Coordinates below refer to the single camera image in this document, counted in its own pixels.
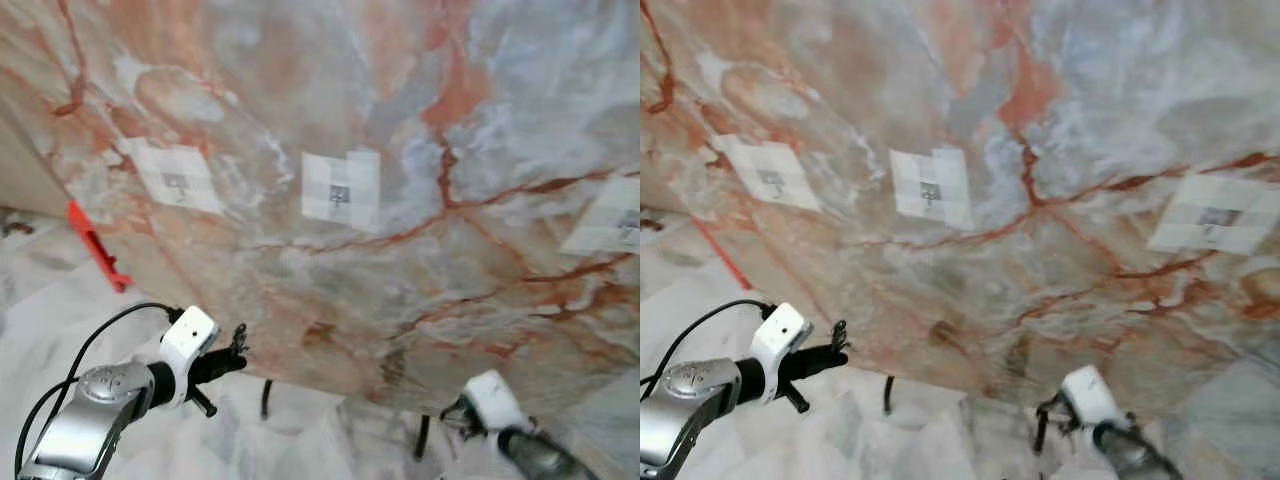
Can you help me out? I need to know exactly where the marble pattern folding table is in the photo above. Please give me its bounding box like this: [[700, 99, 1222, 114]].
[[640, 0, 1280, 458], [0, 0, 641, 462]]

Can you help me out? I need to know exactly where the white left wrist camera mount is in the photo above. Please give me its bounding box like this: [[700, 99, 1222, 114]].
[[749, 302, 814, 407], [157, 305, 220, 410]]

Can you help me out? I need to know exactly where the clear adhesive metal hook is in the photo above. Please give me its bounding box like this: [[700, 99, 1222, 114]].
[[124, 137, 224, 217], [559, 177, 641, 257], [301, 149, 384, 234], [1146, 174, 1277, 257], [711, 134, 822, 214], [889, 147, 974, 232]]

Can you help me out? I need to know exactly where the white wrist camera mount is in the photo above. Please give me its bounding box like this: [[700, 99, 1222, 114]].
[[461, 369, 534, 437], [1059, 364, 1127, 432], [749, 302, 814, 407], [157, 305, 220, 410]]

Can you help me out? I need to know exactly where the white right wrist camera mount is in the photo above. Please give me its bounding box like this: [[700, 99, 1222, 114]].
[[461, 369, 534, 437], [1059, 364, 1127, 432]]

